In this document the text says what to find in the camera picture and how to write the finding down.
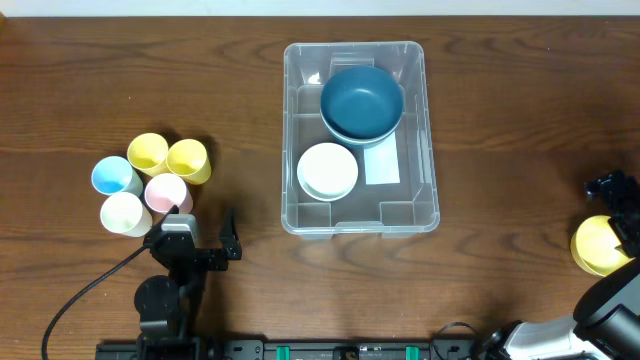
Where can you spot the clear plastic storage bin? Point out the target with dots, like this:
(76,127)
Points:
(393,210)

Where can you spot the yellow cup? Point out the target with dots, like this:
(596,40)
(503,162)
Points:
(189,160)
(147,153)

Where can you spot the dark blue bowl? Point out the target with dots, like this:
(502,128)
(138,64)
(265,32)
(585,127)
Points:
(362,102)
(359,143)

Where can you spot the cream white cup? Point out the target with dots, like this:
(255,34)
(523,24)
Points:
(125,214)

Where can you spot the pink cup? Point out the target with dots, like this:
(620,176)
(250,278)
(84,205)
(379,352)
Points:
(167,190)

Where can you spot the light grey bowl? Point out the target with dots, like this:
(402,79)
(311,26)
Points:
(325,197)

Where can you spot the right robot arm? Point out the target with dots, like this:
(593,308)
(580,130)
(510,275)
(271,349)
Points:
(605,321)

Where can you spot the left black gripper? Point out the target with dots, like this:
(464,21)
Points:
(201,255)

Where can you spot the white bowl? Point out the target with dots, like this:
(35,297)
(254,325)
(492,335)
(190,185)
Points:
(328,168)

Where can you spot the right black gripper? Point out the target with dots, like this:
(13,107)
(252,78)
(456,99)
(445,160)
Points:
(615,188)

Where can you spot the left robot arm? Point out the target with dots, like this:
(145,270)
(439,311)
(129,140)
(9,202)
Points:
(168,304)

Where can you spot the beige bowl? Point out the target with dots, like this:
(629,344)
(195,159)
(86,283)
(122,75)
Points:
(394,128)

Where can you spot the light blue cup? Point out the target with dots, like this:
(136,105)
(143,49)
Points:
(114,174)

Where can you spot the yellow bowl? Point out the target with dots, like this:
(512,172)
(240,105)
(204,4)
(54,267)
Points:
(596,249)

